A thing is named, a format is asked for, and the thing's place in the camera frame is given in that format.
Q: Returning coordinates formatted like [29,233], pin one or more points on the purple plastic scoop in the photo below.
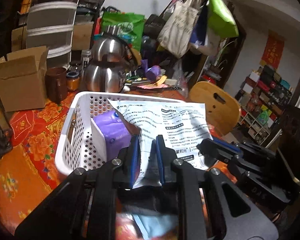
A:
[151,73]

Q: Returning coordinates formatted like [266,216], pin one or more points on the light blue packet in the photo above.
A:
[155,226]

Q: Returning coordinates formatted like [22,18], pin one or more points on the shelf with boxes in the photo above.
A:
[263,98]

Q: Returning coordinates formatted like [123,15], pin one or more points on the purple tissue pack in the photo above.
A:
[109,135]

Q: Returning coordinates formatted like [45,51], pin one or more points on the beige canvas tote bag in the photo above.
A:
[176,33]

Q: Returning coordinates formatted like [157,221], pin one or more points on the white printed foil packet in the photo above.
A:
[182,125]

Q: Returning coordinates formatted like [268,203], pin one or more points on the brown cardboard box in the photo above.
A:
[22,79]

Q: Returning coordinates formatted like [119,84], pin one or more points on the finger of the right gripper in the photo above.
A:
[227,145]

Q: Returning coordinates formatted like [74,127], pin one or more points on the glass spice jar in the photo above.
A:
[85,58]

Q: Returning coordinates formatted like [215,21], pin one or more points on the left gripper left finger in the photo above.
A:
[83,205]

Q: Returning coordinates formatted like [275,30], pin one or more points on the lime green hanging bag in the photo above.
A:
[220,20]

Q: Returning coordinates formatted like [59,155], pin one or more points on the floral orange tablecloth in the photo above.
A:
[28,172]

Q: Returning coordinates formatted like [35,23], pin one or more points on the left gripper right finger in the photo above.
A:
[209,200]

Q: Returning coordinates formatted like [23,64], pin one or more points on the wooden chair right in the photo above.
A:
[222,110]

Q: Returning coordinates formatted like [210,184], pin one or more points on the white drawer tower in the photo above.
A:
[50,23]

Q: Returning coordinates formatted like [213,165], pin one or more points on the red wall scroll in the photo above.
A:
[273,50]

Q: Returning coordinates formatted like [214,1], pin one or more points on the small orange jar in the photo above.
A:
[72,80]

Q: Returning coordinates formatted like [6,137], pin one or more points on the white perforated plastic basket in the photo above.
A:
[75,146]

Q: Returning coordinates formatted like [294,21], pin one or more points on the stainless steel kettle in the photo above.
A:
[112,59]

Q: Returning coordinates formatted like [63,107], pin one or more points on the dark brown mug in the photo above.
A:
[55,84]

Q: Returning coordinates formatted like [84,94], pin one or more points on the black bag on shelf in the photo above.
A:
[153,26]

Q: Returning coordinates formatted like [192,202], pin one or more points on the green shopping bag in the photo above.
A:
[128,23]

